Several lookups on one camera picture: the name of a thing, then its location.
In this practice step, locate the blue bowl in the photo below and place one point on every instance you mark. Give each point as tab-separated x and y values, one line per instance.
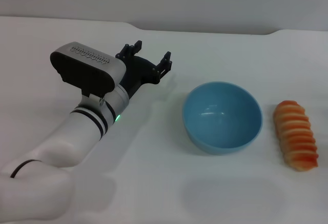
223	121

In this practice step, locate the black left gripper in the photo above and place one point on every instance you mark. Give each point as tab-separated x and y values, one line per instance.
139	70

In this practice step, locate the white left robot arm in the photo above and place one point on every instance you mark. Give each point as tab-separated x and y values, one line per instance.
77	131

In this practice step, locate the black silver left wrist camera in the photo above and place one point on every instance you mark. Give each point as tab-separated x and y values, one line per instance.
84	67

